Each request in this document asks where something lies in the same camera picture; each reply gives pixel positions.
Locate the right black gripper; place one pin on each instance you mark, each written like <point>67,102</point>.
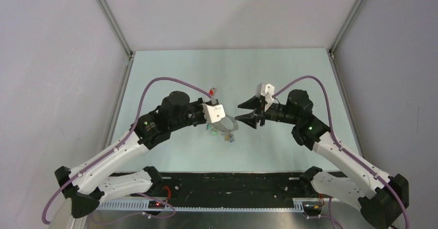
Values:
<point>250,119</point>

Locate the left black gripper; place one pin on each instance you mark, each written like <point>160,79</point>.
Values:
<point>198,103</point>

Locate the large metal keyring plate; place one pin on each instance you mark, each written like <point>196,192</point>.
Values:
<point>227,125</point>

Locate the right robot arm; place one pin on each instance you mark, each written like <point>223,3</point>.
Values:
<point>380,197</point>

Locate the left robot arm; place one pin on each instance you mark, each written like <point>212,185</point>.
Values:
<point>92,183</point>

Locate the red tagged key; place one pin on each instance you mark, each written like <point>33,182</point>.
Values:
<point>212,91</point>

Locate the left electronics board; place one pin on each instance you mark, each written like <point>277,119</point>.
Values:
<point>157,204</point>

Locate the electronics board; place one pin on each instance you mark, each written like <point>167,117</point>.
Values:
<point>312,211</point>
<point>157,204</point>

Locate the right electronics board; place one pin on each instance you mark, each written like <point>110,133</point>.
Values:
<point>312,211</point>

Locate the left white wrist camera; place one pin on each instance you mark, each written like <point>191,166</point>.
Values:
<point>213,111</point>

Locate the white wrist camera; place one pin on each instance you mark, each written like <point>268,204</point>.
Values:
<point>265,93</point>
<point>213,111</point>

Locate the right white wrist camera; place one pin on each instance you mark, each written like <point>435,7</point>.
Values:
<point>265,93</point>

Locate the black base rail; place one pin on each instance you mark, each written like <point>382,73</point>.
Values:
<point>248,190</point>

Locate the grey cable duct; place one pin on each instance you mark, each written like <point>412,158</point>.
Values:
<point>142,205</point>

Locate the left aluminium frame post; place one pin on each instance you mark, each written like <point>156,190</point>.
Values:
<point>114,25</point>

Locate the aluminium frame post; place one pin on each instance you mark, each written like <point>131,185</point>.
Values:
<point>346,25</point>
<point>114,25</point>

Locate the right aluminium frame post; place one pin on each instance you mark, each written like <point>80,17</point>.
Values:
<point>346,25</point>

